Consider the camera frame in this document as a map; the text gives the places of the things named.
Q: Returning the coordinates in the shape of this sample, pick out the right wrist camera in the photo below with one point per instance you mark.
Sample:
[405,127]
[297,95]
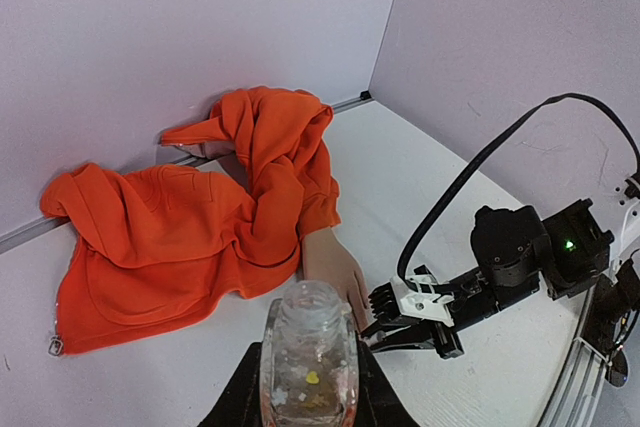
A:
[418,296]

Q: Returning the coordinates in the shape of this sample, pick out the aluminium front rail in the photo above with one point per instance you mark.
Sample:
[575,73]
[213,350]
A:
[574,399]

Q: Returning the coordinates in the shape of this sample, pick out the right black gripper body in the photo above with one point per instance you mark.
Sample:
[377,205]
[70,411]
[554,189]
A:
[510,247]

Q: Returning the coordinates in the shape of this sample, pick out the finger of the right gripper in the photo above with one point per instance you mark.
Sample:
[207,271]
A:
[403,327]
[391,344]

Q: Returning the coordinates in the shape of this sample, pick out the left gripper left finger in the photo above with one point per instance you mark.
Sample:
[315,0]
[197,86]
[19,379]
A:
[239,404]

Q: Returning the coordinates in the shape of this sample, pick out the mannequin hand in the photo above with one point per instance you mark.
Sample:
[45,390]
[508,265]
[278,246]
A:
[324,258]

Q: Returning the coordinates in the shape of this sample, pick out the clear nail polish bottle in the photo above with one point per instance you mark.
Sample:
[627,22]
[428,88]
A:
[309,372]

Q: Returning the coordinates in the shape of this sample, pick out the orange cloth garment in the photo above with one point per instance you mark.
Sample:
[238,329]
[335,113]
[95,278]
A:
[157,249]

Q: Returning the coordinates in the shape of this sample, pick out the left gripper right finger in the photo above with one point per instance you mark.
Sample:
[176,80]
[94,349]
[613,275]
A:
[378,404]

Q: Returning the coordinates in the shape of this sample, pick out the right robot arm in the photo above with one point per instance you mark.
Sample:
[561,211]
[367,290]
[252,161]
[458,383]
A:
[579,256]

